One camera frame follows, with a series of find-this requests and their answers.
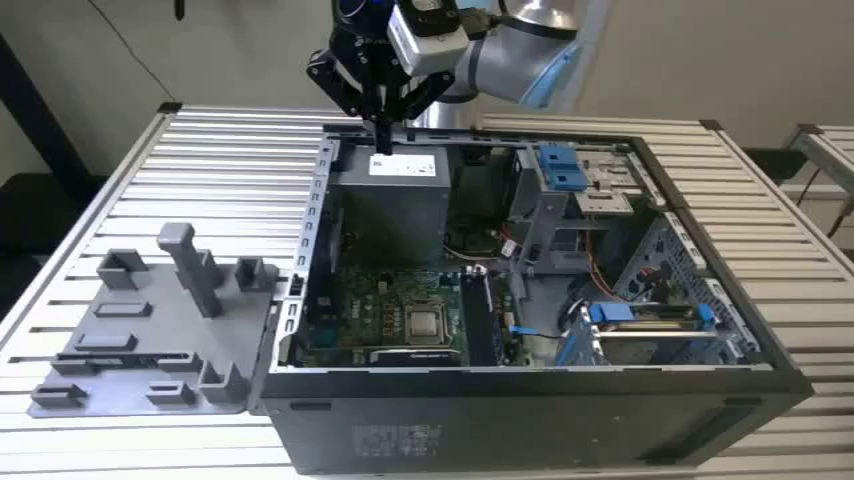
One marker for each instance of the black wall antenna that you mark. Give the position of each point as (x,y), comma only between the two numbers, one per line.
(179,9)

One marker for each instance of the silver CPU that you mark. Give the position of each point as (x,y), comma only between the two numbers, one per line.
(425,326)

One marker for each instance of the grey parts rack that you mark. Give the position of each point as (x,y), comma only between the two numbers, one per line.
(167,320)

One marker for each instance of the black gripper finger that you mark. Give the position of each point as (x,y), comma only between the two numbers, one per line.
(423,95)
(334,80)

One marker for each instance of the grey metal drive cage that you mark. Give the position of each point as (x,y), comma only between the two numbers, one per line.
(543,210)

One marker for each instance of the black chair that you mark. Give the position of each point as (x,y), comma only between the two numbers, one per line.
(774,165)

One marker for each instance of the black desk frame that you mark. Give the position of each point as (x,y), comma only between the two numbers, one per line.
(40,210)

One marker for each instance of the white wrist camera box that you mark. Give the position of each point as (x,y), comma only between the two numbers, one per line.
(427,50)

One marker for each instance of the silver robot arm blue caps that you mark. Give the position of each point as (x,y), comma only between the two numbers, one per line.
(527,55)

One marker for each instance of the grey power supply unit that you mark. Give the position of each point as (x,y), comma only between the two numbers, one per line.
(394,220)

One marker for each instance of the blue disk carrier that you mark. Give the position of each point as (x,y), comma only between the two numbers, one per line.
(610,314)
(555,160)

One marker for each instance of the black PC case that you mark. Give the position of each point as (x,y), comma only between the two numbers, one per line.
(534,430)

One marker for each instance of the green motherboard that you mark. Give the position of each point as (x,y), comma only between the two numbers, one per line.
(363,305)

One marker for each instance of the black graphics card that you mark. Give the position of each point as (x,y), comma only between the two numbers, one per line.
(414,356)

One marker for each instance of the metal slat side table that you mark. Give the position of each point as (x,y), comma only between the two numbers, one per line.
(828,145)

